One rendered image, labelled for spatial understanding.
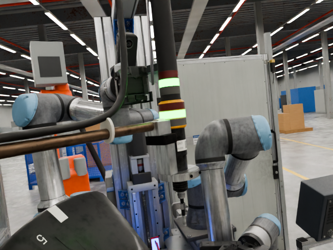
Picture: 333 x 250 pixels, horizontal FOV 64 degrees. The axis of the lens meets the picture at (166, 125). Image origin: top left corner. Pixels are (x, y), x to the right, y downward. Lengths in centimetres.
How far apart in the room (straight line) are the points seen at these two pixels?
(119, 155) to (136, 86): 72
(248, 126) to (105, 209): 51
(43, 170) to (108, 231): 60
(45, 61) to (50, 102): 331
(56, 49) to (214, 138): 379
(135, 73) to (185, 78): 177
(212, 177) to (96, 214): 43
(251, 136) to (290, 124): 1200
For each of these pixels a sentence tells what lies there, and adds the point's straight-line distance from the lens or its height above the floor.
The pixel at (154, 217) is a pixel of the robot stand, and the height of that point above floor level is 109.
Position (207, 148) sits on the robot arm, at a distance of 82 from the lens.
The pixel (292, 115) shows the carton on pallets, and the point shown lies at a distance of 1284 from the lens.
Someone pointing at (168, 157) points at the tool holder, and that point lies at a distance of 41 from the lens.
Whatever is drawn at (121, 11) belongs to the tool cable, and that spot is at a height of 171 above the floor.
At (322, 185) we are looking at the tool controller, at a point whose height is 124.
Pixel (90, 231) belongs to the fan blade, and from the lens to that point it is 48.
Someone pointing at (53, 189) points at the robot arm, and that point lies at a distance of 105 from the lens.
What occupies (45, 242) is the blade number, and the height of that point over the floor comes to 140.
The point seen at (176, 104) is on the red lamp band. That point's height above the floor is 157.
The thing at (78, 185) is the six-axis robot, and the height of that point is 59.
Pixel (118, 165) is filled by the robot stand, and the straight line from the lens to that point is 130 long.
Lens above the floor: 156
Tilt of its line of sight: 3 degrees down
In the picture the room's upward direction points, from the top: 6 degrees counter-clockwise
